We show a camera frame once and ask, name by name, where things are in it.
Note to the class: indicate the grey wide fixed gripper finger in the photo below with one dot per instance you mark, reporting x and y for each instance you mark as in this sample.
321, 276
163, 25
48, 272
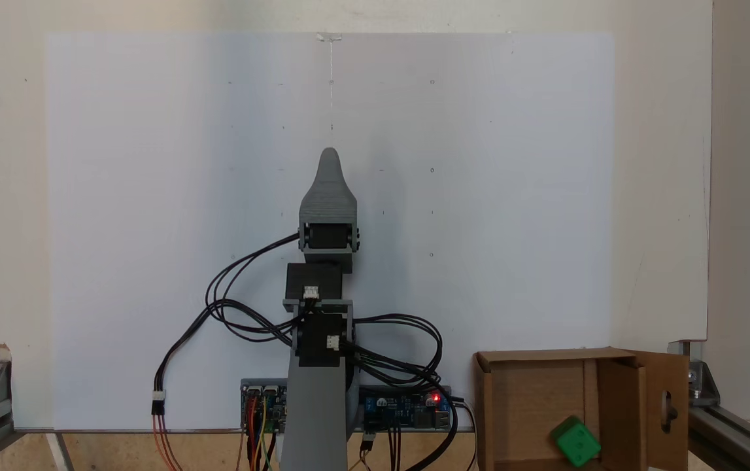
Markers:
327, 196

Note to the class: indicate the green dice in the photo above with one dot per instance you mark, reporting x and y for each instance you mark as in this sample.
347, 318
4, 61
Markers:
577, 445

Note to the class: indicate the clear tape strip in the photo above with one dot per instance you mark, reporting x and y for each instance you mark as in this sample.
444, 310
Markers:
330, 36

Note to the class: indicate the white paper sheet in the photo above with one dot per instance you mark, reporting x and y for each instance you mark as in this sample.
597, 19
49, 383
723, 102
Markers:
152, 163
479, 131

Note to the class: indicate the blue circuit board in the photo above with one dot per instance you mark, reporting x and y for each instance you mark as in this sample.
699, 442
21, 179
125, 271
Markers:
401, 409

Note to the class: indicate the brown cardboard box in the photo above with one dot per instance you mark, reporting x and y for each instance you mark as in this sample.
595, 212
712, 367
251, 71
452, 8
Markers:
531, 392

